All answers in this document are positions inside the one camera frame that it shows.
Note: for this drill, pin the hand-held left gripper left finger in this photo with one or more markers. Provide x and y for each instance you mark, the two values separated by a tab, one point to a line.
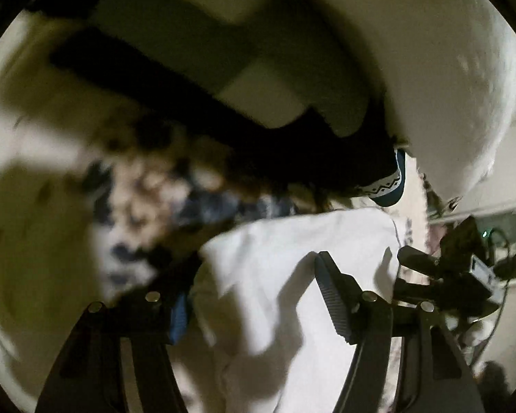
178	323

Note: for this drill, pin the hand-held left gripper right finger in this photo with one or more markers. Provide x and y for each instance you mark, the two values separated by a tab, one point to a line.
332	293

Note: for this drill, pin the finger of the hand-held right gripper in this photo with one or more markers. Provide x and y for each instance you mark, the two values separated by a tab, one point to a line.
417	261
417	292

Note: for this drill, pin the white small garment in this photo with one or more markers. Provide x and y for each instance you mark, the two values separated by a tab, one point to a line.
258	275

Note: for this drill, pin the blue patterned knit sock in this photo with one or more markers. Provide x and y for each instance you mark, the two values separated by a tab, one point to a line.
389	187

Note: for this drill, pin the blue floral printed blanket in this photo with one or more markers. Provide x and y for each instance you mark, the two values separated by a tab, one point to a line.
155	206

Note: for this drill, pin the olive green cloth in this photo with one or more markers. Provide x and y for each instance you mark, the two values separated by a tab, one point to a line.
34	258

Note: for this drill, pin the dark cloth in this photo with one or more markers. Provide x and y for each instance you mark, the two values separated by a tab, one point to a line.
258	137

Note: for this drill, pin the large white fluffy pillow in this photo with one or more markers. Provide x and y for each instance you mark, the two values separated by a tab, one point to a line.
430	73

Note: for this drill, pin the grey and white cloth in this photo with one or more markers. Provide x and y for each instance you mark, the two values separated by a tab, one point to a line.
223	43

